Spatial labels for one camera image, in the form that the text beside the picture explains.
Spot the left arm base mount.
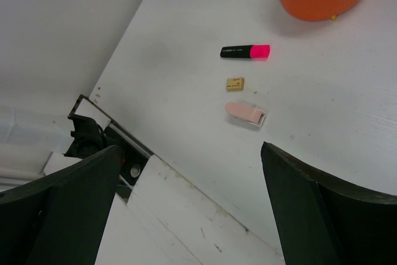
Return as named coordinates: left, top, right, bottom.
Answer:
left=64, top=94, right=153, bottom=203

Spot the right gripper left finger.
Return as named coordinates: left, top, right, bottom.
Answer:
left=1, top=146, right=123, bottom=264

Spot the pink capped black highlighter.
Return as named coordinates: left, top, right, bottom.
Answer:
left=220, top=45, right=271, bottom=60

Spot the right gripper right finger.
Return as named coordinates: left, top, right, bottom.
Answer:
left=261, top=143, right=396, bottom=264

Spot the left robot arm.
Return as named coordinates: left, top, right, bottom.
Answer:
left=1, top=106, right=80, bottom=190

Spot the pink white eraser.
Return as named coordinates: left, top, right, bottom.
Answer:
left=225, top=102, right=266, bottom=127

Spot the small tan eraser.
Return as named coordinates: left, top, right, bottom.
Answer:
left=226, top=77, right=245, bottom=92

